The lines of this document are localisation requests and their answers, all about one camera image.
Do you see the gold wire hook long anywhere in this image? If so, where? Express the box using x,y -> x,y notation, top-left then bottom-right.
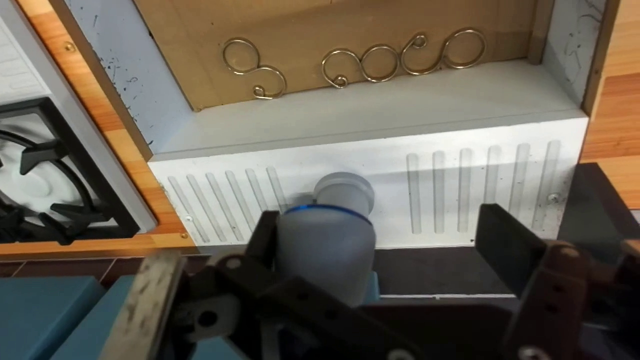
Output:
319,28 -> 488,88

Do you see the gold wire hook small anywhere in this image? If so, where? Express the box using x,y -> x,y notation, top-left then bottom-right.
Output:
220,35 -> 288,99

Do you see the teal planter box left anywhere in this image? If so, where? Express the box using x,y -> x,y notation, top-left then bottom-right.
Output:
0,275 -> 250,360

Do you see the wooden butcher block countertop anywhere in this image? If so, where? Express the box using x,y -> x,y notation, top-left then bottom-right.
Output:
580,0 -> 640,209

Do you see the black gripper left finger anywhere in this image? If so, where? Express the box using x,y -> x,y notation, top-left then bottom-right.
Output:
173,212 -> 425,360

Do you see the grey stovetop with black burners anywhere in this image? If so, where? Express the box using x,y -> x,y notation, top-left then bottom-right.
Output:
0,4 -> 157,246

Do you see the grey kitchen faucet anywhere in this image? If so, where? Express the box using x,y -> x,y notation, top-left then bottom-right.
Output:
276,171 -> 376,305

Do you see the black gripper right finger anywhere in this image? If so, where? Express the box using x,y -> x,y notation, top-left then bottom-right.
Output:
475,203 -> 590,360

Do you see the white farmhouse sink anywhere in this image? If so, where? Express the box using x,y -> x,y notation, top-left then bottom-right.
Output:
55,0 -> 605,248

